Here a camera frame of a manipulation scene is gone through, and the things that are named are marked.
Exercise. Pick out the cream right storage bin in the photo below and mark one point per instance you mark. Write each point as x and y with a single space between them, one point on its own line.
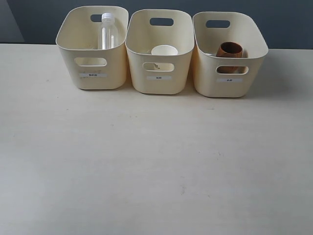
226 77

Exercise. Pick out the cream storage bin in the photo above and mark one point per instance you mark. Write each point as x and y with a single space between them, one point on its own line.
226 77
149 28
90 67

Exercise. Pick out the cream left storage bin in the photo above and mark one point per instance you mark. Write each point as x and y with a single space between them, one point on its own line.
90 67

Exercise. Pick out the clear plastic bottle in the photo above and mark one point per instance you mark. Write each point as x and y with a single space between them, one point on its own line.
108 32

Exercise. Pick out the white paper cup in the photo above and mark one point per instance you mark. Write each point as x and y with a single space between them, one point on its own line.
164 50

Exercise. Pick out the brown wooden cup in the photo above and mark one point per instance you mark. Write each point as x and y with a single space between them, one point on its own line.
229 50

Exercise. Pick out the cream middle storage bin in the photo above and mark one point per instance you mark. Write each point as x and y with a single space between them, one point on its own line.
149 28

